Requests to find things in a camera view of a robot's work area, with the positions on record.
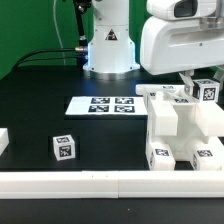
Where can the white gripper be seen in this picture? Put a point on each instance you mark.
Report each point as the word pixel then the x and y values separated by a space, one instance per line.
pixel 174 46

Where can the white tagged cube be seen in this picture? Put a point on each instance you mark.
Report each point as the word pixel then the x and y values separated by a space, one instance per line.
pixel 64 147
pixel 206 90

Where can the white chair seat part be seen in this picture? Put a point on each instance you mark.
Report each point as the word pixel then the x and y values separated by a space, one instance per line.
pixel 181 146

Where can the white tagged cube front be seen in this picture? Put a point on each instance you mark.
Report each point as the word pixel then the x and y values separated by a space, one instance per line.
pixel 64 147

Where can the white flat plate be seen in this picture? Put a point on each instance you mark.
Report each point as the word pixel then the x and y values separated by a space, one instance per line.
pixel 94 105

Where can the white left fence piece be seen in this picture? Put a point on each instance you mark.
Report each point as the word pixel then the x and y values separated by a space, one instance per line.
pixel 4 139

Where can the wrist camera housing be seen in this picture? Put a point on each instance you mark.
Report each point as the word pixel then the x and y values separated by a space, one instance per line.
pixel 181 9

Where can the white front fence rail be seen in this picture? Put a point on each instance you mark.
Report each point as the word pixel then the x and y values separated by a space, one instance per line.
pixel 111 184

